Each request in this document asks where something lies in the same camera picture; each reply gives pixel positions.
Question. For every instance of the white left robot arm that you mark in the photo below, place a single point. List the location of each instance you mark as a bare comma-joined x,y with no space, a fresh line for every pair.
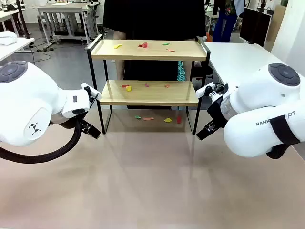
28,100

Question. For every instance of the black stool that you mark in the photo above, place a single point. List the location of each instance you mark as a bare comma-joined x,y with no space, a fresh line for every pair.
205,70

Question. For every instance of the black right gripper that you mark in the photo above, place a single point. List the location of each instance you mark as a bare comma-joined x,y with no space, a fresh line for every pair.
216,112

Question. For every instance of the black tripod pole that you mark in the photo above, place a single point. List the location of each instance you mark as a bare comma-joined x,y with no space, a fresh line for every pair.
22,19

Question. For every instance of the black monitor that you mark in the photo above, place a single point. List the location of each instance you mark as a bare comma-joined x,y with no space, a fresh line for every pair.
250,26

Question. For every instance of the small orange object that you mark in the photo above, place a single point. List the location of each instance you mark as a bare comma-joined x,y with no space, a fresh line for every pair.
209,37

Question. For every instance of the person in black shirt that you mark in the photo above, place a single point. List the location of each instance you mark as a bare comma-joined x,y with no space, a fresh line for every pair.
152,19

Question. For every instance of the large white desk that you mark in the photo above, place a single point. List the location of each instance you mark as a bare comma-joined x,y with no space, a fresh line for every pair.
233,57

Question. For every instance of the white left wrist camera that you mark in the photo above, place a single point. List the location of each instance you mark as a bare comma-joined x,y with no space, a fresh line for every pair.
95,95

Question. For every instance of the black floor power strip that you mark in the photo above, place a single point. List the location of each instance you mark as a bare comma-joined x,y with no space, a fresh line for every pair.
45,49

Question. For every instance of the brown cardboard sheet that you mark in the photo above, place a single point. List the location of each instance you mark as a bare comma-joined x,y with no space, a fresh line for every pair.
276,23

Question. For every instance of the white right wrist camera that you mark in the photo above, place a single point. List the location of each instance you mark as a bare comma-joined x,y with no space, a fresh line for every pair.
203,90

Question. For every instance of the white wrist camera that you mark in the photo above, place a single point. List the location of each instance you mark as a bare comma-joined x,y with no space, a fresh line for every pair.
95,95
203,90

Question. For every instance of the crumpled red paper scrap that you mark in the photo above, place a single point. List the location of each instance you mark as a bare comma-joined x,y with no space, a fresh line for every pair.
144,45

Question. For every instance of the person in blue trousers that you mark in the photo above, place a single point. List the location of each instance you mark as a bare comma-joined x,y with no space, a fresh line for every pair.
224,26

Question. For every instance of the white far desk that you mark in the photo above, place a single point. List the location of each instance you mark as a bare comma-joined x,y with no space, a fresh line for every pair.
7,15

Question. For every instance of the two-tier wooden shelf black frame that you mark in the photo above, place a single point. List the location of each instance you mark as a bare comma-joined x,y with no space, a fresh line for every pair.
147,56

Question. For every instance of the grey metal workbench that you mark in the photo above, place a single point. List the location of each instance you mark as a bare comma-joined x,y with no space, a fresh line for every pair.
62,10

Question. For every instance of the white cloth bundle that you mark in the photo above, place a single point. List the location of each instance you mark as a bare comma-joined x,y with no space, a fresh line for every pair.
7,38

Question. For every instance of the yellow paper scrap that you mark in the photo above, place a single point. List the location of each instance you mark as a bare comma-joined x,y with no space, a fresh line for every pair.
168,120
128,88
117,46

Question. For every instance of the black stand pole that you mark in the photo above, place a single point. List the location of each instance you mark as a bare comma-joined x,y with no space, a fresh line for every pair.
257,23

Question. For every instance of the person's right forearm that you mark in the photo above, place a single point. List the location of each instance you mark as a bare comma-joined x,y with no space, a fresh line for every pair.
121,70

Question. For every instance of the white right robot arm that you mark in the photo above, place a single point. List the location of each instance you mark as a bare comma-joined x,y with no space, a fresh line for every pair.
262,100

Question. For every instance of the small white table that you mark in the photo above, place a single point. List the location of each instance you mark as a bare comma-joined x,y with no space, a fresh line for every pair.
14,46

